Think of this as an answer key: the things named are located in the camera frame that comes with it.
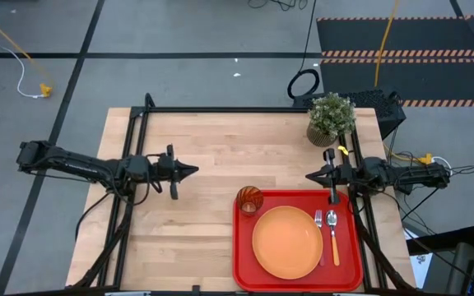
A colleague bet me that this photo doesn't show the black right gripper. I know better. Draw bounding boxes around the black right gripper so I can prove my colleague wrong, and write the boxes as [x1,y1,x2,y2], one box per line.
[304,162,353,206]

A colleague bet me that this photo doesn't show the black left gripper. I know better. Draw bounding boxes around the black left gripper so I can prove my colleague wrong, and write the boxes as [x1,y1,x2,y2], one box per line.
[156,155,200,201]

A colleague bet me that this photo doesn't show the orange-handled metal spoon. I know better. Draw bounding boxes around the orange-handled metal spoon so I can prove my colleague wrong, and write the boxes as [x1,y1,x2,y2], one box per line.
[325,209,341,267]

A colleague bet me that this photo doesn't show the pink-handled metal fork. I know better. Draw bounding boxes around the pink-handled metal fork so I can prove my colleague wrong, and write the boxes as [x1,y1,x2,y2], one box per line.
[314,208,328,267]

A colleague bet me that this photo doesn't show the amber faceted plastic cup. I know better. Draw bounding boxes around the amber faceted plastic cup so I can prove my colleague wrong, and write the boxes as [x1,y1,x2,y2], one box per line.
[235,185,265,218]

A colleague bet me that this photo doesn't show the orange plate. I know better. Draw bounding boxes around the orange plate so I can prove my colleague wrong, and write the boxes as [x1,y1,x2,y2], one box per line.
[252,205,324,280]

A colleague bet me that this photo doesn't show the red plastic tray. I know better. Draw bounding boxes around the red plastic tray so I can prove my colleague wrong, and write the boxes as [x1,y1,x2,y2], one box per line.
[231,188,365,293]

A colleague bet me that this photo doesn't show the green plant in ribbed pot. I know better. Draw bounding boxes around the green plant in ribbed pot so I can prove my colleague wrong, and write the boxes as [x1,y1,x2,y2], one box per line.
[305,92,357,148]

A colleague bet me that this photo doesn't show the white paper sheet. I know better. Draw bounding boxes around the white paper sheet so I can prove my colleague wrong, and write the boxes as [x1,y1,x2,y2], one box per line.
[409,252,434,289]

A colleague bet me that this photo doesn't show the black mat hazard stripes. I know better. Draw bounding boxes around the black mat hazard stripes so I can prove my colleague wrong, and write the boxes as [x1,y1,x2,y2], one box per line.
[316,15,474,58]
[320,58,474,109]

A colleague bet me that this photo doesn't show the black metal table frame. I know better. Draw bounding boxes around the black metal table frame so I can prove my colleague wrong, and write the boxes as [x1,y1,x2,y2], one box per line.
[70,92,417,296]

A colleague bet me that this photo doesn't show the yellow power plug cable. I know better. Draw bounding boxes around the yellow power plug cable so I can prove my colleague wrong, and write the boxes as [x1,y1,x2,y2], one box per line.
[383,141,434,165]

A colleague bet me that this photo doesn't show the black hanging cable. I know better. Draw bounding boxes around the black hanging cable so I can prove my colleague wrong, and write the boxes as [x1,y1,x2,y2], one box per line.
[286,0,321,100]

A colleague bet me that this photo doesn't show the yellow hanging cable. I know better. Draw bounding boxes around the yellow hanging cable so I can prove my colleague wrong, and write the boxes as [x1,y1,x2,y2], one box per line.
[374,0,400,89]

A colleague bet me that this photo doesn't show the black cable bundle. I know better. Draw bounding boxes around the black cable bundle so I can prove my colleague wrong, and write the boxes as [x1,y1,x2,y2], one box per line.
[448,159,474,184]

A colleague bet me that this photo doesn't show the orange cable yellow plug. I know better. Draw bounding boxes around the orange cable yellow plug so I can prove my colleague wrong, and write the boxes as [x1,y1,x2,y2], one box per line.
[0,6,53,99]

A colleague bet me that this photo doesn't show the black tangled cables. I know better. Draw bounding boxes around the black tangled cables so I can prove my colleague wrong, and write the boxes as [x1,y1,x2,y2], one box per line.
[247,0,309,12]

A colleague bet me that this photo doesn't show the white floor cable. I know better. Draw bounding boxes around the white floor cable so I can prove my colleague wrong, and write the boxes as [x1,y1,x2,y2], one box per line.
[0,0,44,99]

